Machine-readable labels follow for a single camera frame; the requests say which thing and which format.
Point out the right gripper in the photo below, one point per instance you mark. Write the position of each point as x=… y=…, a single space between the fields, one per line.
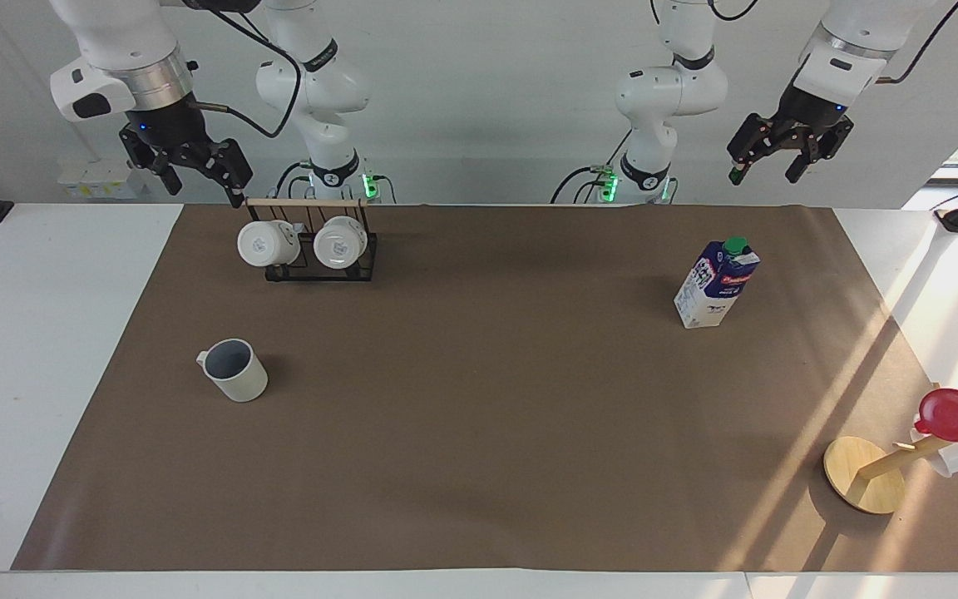
x=171 y=126

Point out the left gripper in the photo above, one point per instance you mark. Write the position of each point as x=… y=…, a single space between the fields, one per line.
x=812 y=112

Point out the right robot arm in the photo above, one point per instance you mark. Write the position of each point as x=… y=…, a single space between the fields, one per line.
x=317 y=91

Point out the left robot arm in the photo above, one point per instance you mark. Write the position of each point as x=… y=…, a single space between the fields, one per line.
x=670 y=87

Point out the white cup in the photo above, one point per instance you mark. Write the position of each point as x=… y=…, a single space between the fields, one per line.
x=267 y=243
x=339 y=243

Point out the blue and white milk carton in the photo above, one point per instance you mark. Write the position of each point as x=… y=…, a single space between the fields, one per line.
x=708 y=295

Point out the cream cup with grey inside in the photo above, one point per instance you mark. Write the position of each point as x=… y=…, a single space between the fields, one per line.
x=242 y=383

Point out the wooden cup tree stand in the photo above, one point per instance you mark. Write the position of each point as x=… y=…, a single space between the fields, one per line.
x=861 y=478

